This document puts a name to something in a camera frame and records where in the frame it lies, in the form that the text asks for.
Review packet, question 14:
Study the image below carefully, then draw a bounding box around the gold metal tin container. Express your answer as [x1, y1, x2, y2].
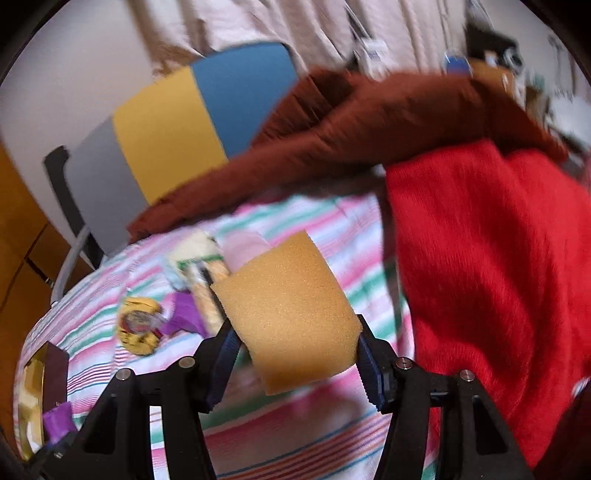
[16, 342, 70, 462]

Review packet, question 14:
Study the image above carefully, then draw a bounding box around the wooden wall cabinet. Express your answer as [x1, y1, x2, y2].
[0, 143, 93, 416]

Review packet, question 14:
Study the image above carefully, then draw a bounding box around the bright red fleece cloth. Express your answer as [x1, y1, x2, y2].
[383, 138, 591, 469]

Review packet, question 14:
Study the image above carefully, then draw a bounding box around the pink green striped tablecloth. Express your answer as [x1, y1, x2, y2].
[14, 191, 444, 480]

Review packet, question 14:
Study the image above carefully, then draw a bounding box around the person's dark red clothing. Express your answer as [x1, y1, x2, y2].
[536, 376, 591, 480]

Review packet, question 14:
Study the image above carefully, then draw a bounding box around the blue round object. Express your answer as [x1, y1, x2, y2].
[443, 53, 472, 77]

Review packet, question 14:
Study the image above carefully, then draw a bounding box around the yellow sponge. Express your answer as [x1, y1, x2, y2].
[210, 231, 363, 396]

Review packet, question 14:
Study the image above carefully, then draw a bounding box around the beige printed curtain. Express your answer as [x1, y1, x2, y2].
[139, 0, 467, 75]

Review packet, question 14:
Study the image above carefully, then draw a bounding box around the yellow snack packet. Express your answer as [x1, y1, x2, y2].
[115, 296, 164, 356]

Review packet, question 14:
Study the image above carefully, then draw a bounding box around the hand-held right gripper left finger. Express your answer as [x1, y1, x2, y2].
[60, 320, 243, 480]

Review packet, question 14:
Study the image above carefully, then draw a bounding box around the purple wrapper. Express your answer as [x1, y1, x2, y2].
[41, 401, 75, 444]

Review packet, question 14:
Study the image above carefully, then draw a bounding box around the cream green snack packet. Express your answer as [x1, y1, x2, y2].
[167, 231, 232, 335]

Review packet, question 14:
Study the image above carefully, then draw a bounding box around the purple cloth piece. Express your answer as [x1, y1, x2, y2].
[159, 293, 206, 335]

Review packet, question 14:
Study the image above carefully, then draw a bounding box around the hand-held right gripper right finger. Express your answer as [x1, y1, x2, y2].
[355, 314, 536, 480]

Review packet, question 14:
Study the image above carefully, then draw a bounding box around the grey yellow blue chair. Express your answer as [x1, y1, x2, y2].
[44, 41, 298, 305]

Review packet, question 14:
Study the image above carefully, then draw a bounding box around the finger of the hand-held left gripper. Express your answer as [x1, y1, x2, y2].
[21, 429, 81, 480]

